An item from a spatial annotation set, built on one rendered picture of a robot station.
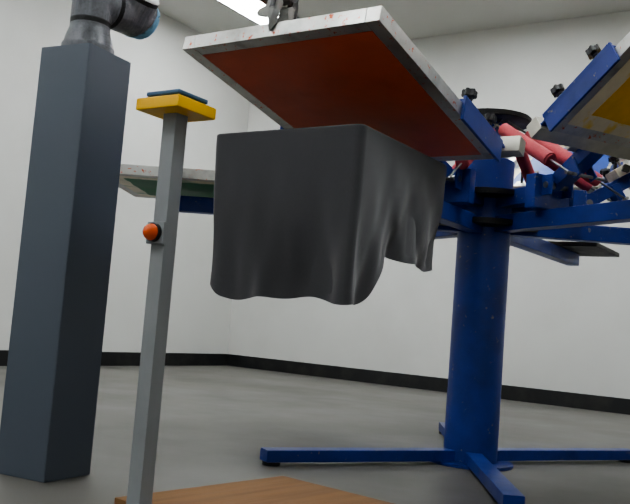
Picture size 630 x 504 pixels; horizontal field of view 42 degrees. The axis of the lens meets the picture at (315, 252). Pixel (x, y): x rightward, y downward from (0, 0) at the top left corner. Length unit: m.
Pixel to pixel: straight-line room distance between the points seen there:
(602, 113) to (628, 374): 3.96
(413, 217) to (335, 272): 0.35
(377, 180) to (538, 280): 4.67
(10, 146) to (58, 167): 3.85
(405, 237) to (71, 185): 0.92
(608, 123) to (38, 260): 1.72
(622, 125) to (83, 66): 1.61
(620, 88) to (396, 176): 0.80
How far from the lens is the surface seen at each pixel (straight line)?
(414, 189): 2.19
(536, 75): 6.94
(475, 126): 2.36
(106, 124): 2.46
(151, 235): 1.85
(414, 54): 2.06
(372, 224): 1.98
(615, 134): 2.75
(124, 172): 3.05
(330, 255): 1.95
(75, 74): 2.44
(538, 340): 6.58
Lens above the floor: 0.48
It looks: 5 degrees up
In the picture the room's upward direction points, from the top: 5 degrees clockwise
